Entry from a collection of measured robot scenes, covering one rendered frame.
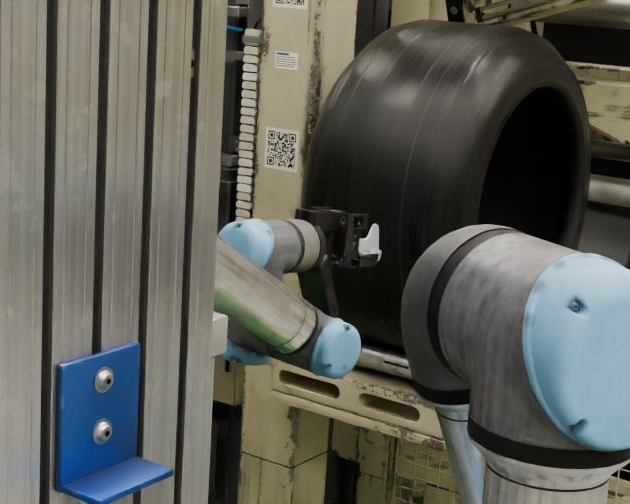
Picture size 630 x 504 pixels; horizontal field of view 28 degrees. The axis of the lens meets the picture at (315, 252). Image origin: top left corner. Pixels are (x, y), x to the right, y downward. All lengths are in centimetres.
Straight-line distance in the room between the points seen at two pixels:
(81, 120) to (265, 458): 168
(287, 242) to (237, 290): 24
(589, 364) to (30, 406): 36
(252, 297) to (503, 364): 68
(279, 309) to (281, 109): 82
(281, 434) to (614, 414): 161
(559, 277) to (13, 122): 36
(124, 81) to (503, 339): 30
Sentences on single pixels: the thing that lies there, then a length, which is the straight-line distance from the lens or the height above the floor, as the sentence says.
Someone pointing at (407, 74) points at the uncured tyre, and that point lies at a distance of 199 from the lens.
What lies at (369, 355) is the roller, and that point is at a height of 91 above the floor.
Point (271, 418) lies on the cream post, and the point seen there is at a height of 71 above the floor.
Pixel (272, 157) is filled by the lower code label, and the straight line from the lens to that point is 230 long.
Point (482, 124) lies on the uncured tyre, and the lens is 193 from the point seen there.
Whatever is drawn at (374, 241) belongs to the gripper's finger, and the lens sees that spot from 190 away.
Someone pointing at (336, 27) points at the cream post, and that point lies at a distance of 227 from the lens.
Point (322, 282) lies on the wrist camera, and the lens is 179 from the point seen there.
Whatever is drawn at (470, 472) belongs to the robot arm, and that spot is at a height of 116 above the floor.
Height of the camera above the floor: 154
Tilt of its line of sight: 13 degrees down
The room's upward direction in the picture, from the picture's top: 4 degrees clockwise
